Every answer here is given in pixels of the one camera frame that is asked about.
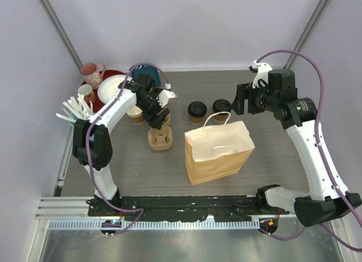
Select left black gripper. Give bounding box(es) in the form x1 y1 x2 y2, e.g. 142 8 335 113
137 95 170 130

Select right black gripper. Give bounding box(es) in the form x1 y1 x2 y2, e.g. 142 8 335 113
231 79 279 115

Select black coffee lid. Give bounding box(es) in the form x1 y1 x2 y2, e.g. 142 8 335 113
187 101 207 118
212 98 231 113

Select brown paper cup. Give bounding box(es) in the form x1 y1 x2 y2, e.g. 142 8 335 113
213 112 230 123
189 115 205 125

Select brown paper bag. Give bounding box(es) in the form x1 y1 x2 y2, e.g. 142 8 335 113
184 113 255 186

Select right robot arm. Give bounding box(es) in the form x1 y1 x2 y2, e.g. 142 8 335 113
231 66 361 227

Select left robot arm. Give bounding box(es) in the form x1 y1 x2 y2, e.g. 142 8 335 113
72 74 176 216

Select stacked brown paper cups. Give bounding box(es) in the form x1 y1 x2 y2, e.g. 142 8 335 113
127 106 144 124

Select brown pulp cup carrier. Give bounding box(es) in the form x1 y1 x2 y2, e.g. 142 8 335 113
148 123 173 151

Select white paper plate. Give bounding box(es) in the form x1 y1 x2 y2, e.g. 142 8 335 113
97 75 125 104

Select small pink floral mug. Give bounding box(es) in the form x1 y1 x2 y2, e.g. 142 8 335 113
78 84 96 103

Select tall pink floral mug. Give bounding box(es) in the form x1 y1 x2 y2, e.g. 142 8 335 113
80 63 106 89

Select light blue holder cup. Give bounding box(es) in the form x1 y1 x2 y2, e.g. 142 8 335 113
69 113 78 126

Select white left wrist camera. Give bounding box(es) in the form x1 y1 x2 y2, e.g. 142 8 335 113
157 84 178 108

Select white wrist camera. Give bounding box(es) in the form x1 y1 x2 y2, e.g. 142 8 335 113
157 84 178 108
249 61 272 89

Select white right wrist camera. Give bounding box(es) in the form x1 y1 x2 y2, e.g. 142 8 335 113
249 61 272 89

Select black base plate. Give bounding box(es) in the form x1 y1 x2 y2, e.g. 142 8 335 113
87 194 291 222

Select aluminium rail frame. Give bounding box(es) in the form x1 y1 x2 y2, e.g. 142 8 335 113
36 195 295 234

